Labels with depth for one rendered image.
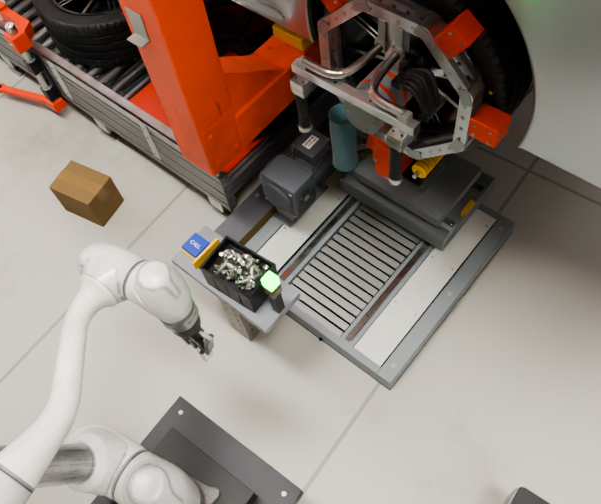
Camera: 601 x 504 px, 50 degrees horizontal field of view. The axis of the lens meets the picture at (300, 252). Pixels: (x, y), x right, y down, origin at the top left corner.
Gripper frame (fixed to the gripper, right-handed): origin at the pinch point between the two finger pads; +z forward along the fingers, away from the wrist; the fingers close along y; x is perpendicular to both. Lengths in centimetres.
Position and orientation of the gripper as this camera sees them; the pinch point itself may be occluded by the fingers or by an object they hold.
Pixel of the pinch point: (204, 351)
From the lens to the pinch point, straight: 176.4
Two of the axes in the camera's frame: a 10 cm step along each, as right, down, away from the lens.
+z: 1.5, 5.3, 8.3
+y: 8.8, 3.1, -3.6
